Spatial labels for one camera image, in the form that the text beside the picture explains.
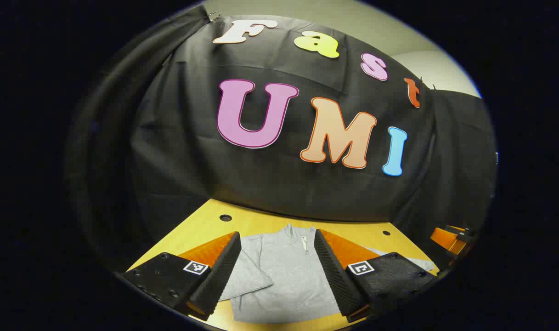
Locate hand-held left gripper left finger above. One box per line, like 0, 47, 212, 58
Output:
116, 231, 242, 321

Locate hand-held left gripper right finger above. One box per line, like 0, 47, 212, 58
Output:
313, 228, 438, 323

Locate grey zip-neck sweater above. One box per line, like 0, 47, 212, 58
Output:
219, 224, 435, 323

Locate black backdrop cloth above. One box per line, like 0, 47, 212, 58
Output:
66, 5, 498, 272

